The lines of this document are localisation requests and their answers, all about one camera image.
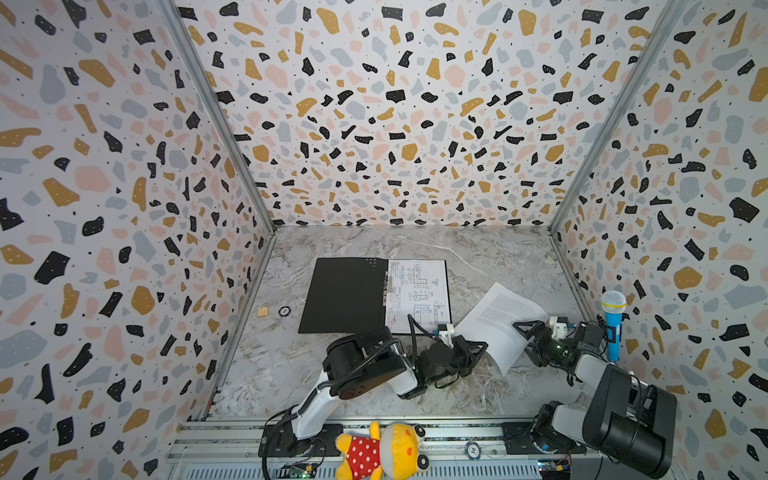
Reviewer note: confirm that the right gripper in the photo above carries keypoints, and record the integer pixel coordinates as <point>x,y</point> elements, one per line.
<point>545,339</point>

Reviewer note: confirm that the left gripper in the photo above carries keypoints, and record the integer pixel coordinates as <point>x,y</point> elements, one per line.
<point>466,359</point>

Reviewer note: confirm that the text printed paper sheet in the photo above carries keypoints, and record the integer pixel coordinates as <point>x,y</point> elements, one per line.
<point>492,321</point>

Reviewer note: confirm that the orange and black folder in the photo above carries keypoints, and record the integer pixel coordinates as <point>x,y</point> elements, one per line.
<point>346,295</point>

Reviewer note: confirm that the technical drawing paper sheet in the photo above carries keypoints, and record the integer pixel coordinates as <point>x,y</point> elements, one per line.
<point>417,288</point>

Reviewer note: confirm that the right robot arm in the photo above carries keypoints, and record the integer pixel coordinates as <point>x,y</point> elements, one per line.
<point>628,420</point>

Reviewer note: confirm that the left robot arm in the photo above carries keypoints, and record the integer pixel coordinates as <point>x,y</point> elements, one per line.
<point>409,364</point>

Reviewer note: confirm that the blue toy microphone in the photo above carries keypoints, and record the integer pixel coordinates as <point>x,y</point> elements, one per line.
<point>613,305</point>

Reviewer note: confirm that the yellow plush toy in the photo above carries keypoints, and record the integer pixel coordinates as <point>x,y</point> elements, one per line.
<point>391,451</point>

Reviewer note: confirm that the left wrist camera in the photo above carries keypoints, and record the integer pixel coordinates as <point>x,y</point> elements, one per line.
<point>444,332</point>

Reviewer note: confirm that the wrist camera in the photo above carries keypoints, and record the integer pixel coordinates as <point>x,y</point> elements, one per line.
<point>444,332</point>
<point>560,327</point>

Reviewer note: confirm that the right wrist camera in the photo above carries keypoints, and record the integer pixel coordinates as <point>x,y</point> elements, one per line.
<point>560,327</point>

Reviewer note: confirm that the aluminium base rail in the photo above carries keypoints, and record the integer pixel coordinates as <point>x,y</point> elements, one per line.
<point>454,447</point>

